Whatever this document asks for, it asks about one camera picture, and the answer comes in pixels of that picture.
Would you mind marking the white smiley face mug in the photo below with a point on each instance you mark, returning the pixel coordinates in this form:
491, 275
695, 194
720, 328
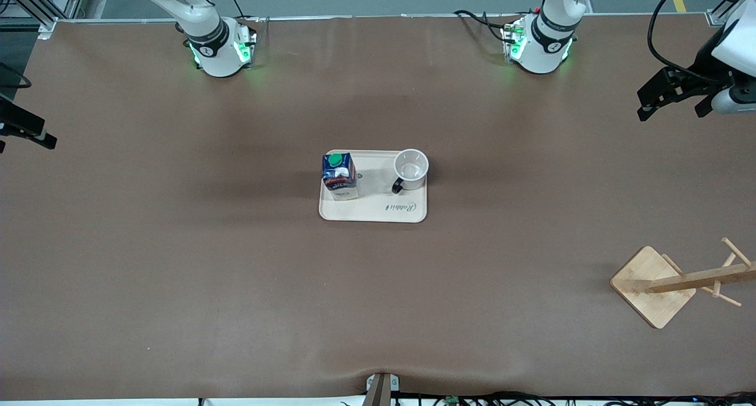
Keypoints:
411, 178

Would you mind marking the blue milk carton green cap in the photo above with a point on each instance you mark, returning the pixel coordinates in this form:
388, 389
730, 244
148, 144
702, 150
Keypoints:
339, 178

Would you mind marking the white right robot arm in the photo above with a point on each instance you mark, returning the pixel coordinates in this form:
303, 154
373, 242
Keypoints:
212, 45

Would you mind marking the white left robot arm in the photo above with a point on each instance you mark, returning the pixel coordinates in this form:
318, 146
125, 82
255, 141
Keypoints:
549, 39

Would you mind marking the white rectangular tray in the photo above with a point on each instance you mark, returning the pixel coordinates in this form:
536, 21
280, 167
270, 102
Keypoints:
378, 208

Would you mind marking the wooden mug rack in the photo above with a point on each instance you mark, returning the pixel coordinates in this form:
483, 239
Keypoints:
649, 288

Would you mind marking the aluminium frame profile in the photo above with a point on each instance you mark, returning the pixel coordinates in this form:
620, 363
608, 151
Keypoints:
35, 7
723, 7

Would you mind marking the metal table clamp bracket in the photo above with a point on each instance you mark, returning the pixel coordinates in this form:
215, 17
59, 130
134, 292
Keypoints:
381, 391

